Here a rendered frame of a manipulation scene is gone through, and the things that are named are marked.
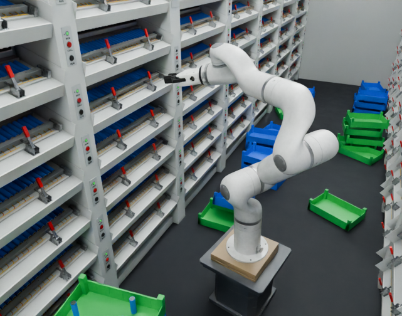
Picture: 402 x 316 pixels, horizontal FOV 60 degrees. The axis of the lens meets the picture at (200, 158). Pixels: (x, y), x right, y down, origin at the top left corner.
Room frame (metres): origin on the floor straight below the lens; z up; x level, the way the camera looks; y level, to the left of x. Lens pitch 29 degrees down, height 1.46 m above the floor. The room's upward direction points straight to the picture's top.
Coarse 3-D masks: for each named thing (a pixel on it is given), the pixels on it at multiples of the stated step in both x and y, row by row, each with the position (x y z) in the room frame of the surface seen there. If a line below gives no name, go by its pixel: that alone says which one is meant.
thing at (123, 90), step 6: (156, 72) 1.76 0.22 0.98; (144, 78) 1.66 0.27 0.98; (132, 84) 1.57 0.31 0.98; (138, 84) 1.60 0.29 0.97; (120, 90) 1.48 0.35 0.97; (126, 90) 1.52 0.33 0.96; (108, 96) 1.41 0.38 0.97; (120, 96) 1.46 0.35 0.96; (90, 102) 1.32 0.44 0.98; (96, 102) 1.34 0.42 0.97; (102, 102) 1.37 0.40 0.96; (90, 108) 1.31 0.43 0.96
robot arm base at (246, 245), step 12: (240, 228) 1.15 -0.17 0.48; (252, 228) 1.14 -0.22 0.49; (228, 240) 1.24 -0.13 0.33; (240, 240) 1.15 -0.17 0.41; (252, 240) 1.14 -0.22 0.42; (264, 240) 1.23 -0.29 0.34; (228, 252) 1.16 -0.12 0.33; (240, 252) 1.15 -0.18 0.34; (252, 252) 1.14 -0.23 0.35; (264, 252) 1.16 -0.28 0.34
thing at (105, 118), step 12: (168, 72) 1.76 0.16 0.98; (144, 84) 1.65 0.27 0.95; (156, 84) 1.69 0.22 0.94; (168, 84) 1.73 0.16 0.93; (132, 96) 1.51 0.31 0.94; (144, 96) 1.54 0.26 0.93; (156, 96) 1.63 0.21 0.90; (96, 108) 1.33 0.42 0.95; (108, 108) 1.36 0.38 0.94; (132, 108) 1.45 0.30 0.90; (96, 120) 1.25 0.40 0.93; (108, 120) 1.30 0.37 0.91; (96, 132) 1.24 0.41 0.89
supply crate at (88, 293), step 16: (80, 288) 0.81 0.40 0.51; (96, 288) 0.81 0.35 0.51; (112, 288) 0.79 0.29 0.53; (64, 304) 0.73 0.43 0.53; (80, 304) 0.77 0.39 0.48; (96, 304) 0.77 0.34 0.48; (112, 304) 0.77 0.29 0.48; (128, 304) 0.77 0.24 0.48; (144, 304) 0.76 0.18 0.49; (160, 304) 0.73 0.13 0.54
